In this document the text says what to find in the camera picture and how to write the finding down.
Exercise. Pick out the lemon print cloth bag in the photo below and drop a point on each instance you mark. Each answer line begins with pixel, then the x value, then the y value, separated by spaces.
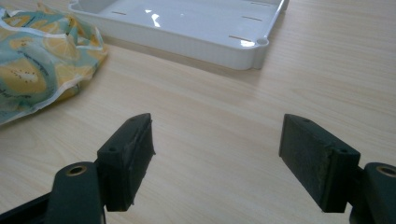
pixel 34 65

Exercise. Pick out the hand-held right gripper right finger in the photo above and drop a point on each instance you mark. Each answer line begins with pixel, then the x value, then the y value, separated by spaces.
pixel 317 165

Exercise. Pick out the white plastic tray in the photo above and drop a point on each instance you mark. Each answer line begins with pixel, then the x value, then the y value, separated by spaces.
pixel 186 21

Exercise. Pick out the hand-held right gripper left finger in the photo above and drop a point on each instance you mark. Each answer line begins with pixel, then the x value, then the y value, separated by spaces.
pixel 126 161

